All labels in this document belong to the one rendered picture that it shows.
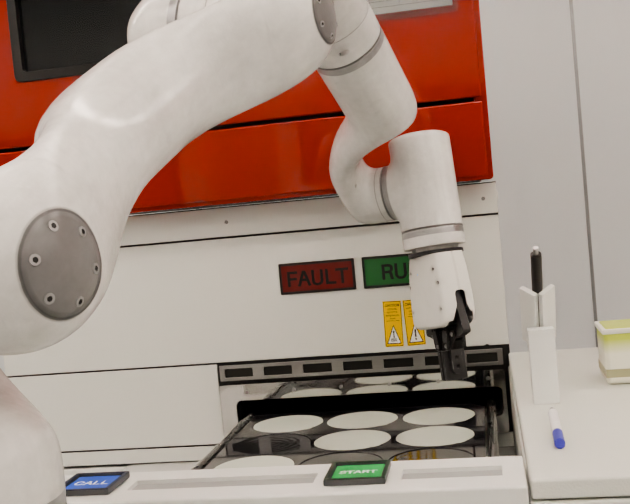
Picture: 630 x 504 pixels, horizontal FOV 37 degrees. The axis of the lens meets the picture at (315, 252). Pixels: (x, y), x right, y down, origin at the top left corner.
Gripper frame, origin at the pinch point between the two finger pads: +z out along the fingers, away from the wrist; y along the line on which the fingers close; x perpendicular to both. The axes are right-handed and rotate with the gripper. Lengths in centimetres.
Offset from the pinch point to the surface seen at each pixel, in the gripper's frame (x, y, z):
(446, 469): -20.4, 34.7, 7.1
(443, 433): -4.1, 2.3, 8.4
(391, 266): 0.3, -15.5, -15.0
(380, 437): -11.4, -1.3, 7.9
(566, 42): 113, -114, -80
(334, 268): -7.2, -19.8, -16.0
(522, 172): 99, -127, -45
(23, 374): -53, -49, -7
